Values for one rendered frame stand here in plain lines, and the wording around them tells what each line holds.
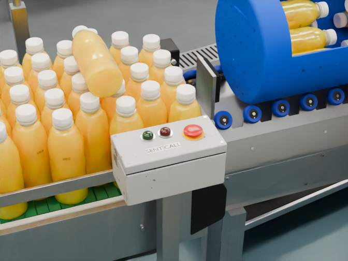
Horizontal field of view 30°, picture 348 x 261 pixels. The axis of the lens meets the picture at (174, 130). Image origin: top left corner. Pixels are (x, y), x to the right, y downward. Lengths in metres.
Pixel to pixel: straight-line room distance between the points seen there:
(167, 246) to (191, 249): 1.11
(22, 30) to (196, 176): 0.71
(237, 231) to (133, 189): 0.65
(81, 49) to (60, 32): 2.53
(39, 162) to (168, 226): 0.29
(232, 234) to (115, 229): 0.47
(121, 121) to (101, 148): 0.09
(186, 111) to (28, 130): 0.32
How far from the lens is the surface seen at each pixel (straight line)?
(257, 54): 1.45
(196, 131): 1.23
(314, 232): 2.63
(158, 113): 1.36
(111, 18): 4.00
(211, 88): 1.52
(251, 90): 1.51
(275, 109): 1.55
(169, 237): 1.38
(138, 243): 1.48
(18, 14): 1.73
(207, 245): 2.03
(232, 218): 1.76
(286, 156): 1.62
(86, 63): 1.31
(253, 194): 1.74
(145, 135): 1.22
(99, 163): 1.38
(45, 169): 1.37
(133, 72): 1.40
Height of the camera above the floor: 1.86
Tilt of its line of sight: 37 degrees down
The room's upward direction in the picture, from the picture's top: 1 degrees clockwise
